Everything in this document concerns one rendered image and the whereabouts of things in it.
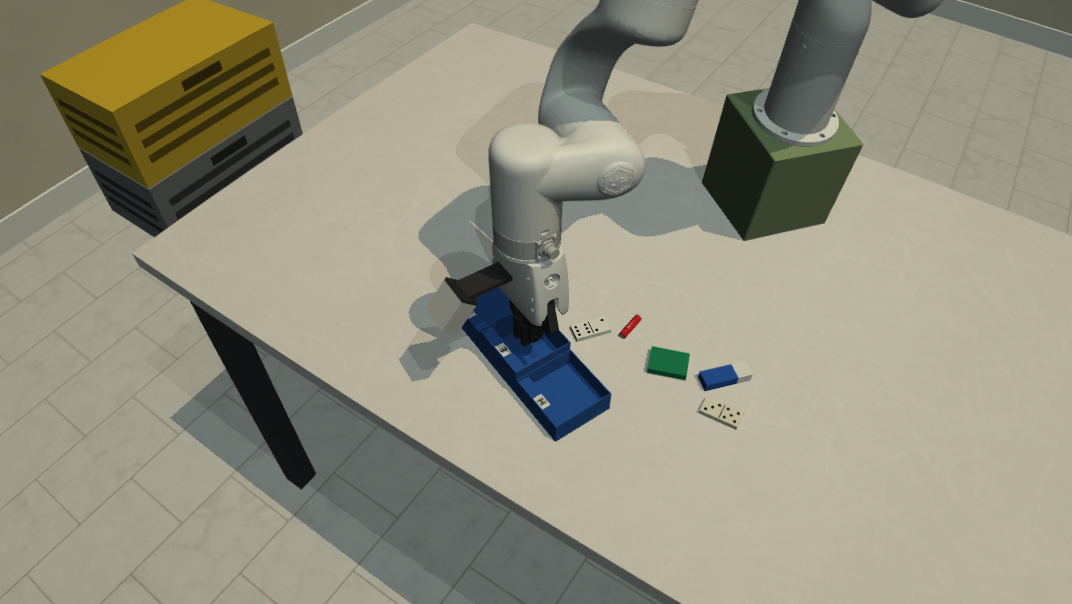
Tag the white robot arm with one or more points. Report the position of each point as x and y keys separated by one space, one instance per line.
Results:
x=532 y=170

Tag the red aaa battery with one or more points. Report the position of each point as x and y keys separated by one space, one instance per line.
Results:
x=630 y=326

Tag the blue rack of bins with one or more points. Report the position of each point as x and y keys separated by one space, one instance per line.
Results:
x=551 y=381

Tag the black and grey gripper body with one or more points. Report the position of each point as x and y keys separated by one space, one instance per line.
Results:
x=535 y=283

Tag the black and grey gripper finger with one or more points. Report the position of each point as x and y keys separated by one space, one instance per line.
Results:
x=517 y=319
x=532 y=333

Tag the grey and cream domino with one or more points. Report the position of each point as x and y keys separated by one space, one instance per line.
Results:
x=721 y=412

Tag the white domino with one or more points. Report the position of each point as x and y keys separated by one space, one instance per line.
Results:
x=591 y=328

